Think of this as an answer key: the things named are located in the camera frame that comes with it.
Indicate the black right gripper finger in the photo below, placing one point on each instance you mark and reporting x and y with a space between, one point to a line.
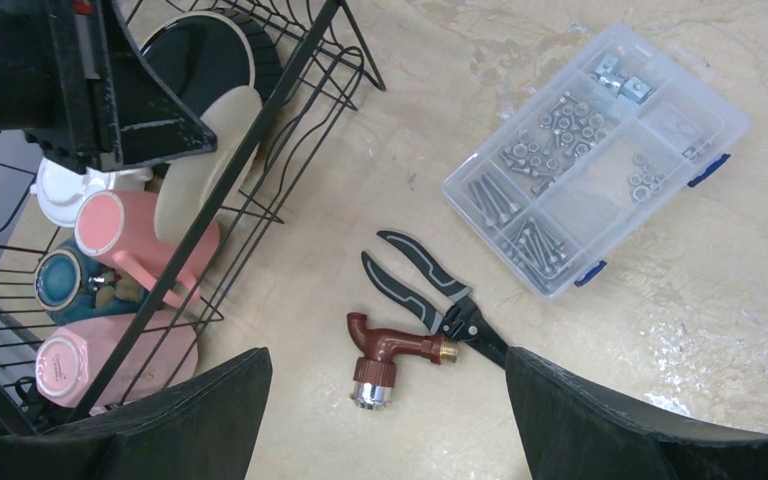
142 122

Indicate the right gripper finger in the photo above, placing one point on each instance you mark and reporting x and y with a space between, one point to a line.
204 428
573 428

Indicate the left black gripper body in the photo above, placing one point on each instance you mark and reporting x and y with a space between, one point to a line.
83 130

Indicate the small cream saucer plate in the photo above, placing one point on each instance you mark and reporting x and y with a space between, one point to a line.
189 181

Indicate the pink ceramic mug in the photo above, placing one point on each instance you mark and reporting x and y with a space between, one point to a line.
116 228

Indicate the blue ceramic cup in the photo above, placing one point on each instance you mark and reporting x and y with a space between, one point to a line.
71 286

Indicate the red brown faucet tap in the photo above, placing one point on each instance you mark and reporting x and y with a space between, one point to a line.
376 370

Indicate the clear plastic screw box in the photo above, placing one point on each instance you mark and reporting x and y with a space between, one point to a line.
590 157

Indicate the black wire dish rack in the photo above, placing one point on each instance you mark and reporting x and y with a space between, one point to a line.
50 374

